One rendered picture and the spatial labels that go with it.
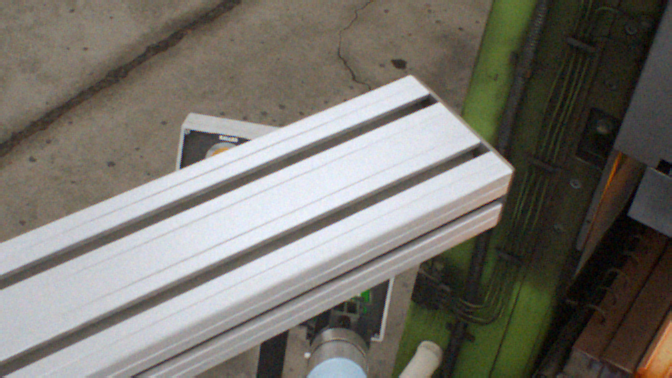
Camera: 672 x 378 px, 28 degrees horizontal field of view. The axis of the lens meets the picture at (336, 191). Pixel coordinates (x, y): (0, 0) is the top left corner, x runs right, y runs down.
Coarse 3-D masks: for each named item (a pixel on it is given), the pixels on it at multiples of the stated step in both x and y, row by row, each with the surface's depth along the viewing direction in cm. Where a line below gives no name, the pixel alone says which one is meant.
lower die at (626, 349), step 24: (648, 240) 217; (624, 264) 213; (648, 264) 214; (624, 288) 209; (648, 288) 209; (624, 312) 206; (648, 312) 205; (600, 336) 202; (624, 336) 201; (648, 336) 202; (576, 360) 201; (600, 360) 199; (624, 360) 198; (648, 360) 197
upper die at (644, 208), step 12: (648, 168) 173; (660, 168) 173; (648, 180) 174; (660, 180) 173; (648, 192) 175; (660, 192) 174; (636, 204) 177; (648, 204) 176; (660, 204) 175; (636, 216) 178; (648, 216) 177; (660, 216) 176; (660, 228) 177
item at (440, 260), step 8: (440, 256) 225; (424, 264) 227; (440, 264) 226; (424, 272) 226; (432, 272) 225; (440, 272) 226; (416, 280) 227; (424, 280) 226; (432, 280) 225; (440, 280) 226; (416, 288) 228; (424, 288) 227; (432, 288) 226; (440, 288) 226; (416, 296) 230; (424, 296) 229; (432, 296) 227; (440, 296) 228; (424, 304) 230; (432, 304) 229; (440, 304) 229
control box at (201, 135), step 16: (192, 128) 191; (208, 128) 191; (224, 128) 192; (240, 128) 194; (256, 128) 195; (272, 128) 197; (192, 144) 191; (208, 144) 191; (224, 144) 191; (240, 144) 191; (192, 160) 192; (384, 288) 196; (384, 304) 197; (384, 320) 198
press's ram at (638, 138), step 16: (656, 48) 161; (656, 64) 163; (640, 80) 165; (656, 80) 164; (640, 96) 167; (656, 96) 165; (640, 112) 168; (656, 112) 167; (624, 128) 171; (640, 128) 169; (656, 128) 168; (624, 144) 172; (640, 144) 171; (656, 144) 170; (640, 160) 173; (656, 160) 171
